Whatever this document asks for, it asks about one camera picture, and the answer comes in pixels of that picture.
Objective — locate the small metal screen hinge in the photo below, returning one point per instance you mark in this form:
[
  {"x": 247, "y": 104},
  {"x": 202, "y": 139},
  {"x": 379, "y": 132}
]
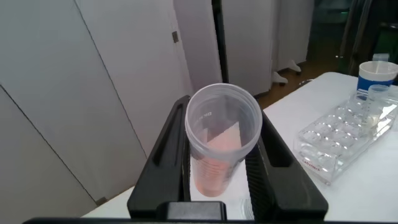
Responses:
[
  {"x": 101, "y": 201},
  {"x": 175, "y": 36}
]

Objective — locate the clear acrylic test tube rack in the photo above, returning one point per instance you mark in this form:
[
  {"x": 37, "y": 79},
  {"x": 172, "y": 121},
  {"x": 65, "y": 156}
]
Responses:
[{"x": 335, "y": 146}]

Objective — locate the brown frame stand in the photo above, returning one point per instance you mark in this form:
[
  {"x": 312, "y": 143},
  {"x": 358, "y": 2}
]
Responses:
[{"x": 363, "y": 31}]

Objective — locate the white partition foot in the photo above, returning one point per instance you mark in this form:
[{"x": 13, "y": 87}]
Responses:
[{"x": 280, "y": 78}]

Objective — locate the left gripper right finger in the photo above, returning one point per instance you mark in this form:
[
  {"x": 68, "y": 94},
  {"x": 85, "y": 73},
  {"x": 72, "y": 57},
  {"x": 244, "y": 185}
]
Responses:
[{"x": 286, "y": 189}]

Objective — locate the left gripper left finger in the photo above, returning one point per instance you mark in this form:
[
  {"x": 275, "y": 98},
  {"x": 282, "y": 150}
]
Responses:
[{"x": 164, "y": 177}]

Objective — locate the blue white paper cup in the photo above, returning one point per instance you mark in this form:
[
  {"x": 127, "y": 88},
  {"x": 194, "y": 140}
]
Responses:
[{"x": 373, "y": 82}]

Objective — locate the test tube with pale pigment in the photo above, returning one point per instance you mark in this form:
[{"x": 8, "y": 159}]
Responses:
[{"x": 374, "y": 109}]

